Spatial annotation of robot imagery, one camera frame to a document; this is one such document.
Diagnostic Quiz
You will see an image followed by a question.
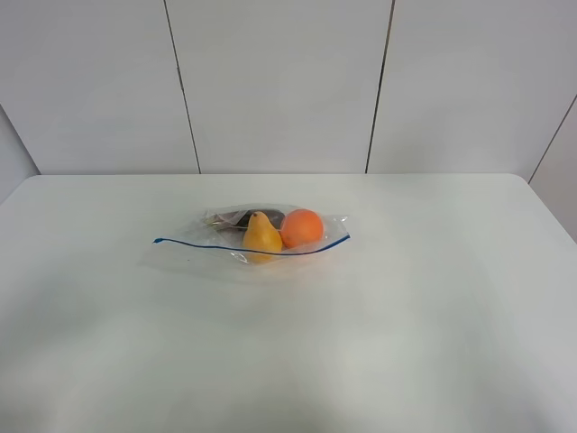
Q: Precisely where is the clear zip bag blue seal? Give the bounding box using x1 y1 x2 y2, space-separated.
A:
142 204 350 270

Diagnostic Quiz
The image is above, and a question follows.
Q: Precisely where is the orange fruit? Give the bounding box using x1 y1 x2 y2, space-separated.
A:
279 208 325 248

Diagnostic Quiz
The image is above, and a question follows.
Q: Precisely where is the yellow pear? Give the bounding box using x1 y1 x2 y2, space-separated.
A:
243 211 283 263

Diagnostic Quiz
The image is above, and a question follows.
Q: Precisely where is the dark purple eggplant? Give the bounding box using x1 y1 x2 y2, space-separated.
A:
202 207 287 232

